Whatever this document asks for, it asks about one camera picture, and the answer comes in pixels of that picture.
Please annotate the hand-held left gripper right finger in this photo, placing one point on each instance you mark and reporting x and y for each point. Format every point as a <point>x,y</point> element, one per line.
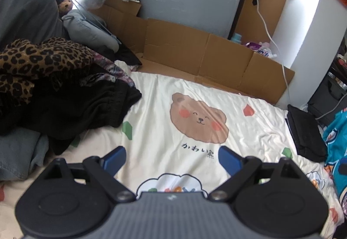
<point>229,160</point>

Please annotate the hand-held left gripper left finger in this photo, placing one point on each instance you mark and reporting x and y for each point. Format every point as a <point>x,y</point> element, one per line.
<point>115,159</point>

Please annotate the leopard print pants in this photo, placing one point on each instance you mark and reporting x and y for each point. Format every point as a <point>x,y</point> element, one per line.
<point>40,57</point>

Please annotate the folded black clothes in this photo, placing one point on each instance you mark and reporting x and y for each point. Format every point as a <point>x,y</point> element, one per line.
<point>306,130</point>

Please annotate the black knit garment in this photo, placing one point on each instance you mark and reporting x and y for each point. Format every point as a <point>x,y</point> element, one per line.
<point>81,109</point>

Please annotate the bear print bed sheet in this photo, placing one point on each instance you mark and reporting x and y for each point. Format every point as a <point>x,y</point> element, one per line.
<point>162,87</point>

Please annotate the floral print garment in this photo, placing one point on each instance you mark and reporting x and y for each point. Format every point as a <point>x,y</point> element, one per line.
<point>119,72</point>

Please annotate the grey cloth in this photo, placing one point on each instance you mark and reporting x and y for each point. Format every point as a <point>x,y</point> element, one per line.
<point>19,152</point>

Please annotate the small black cloth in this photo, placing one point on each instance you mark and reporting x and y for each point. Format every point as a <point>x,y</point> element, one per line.
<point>124,54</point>

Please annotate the blue printed blanket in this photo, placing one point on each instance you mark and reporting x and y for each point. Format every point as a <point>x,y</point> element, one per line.
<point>337,147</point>

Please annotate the white printed refill pouch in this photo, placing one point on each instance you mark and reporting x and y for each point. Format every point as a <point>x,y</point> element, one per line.
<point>267,52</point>

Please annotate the purple printed pouch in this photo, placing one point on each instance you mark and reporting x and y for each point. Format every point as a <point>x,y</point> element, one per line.
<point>253,45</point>

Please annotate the folded brown cardboard sheet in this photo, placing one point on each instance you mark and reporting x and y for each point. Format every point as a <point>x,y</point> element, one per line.
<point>189,46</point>

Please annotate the teal bottle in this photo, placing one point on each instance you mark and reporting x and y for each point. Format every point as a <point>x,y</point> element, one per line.
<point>237,37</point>

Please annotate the grey neck pillow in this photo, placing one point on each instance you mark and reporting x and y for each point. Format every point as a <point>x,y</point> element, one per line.
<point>81,27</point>

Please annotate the teddy bear toy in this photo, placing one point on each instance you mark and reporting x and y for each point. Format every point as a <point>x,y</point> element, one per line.
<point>65,4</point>

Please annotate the dark grey pillow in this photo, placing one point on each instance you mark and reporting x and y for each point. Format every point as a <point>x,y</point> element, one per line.
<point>24,8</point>

